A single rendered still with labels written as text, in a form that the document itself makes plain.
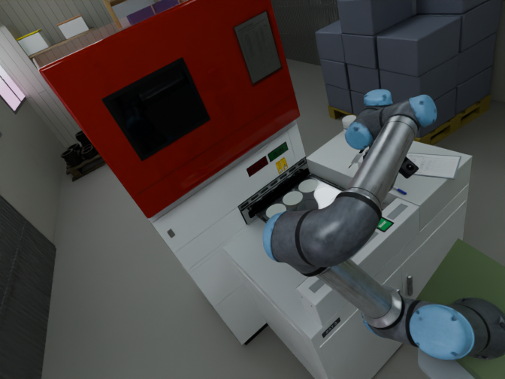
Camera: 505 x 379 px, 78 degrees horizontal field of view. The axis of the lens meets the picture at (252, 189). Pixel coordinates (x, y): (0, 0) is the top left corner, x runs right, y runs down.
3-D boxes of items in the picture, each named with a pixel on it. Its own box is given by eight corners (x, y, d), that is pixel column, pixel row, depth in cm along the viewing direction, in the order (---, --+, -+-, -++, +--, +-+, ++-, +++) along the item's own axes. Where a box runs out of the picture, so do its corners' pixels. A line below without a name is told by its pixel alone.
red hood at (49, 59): (108, 163, 178) (31, 58, 142) (223, 95, 202) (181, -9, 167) (149, 221, 121) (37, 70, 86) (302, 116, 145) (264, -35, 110)
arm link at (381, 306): (429, 356, 81) (289, 248, 59) (378, 340, 93) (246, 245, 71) (439, 312, 86) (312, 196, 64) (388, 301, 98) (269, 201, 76)
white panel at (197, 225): (186, 271, 150) (143, 212, 127) (309, 177, 174) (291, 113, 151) (189, 274, 148) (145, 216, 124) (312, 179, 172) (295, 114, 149)
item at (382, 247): (303, 310, 116) (295, 288, 108) (398, 221, 132) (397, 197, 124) (322, 327, 109) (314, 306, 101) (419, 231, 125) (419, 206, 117)
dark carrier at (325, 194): (258, 213, 153) (258, 213, 153) (309, 175, 164) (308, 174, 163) (306, 249, 127) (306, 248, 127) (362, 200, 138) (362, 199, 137)
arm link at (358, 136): (372, 120, 78) (389, 98, 83) (337, 132, 87) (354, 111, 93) (386, 146, 80) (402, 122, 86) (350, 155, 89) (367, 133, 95)
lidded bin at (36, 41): (52, 44, 593) (41, 28, 576) (50, 46, 558) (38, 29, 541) (25, 56, 584) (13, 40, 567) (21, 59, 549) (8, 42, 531)
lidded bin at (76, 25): (89, 28, 604) (81, 14, 589) (89, 29, 574) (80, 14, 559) (67, 38, 596) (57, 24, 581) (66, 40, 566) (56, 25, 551)
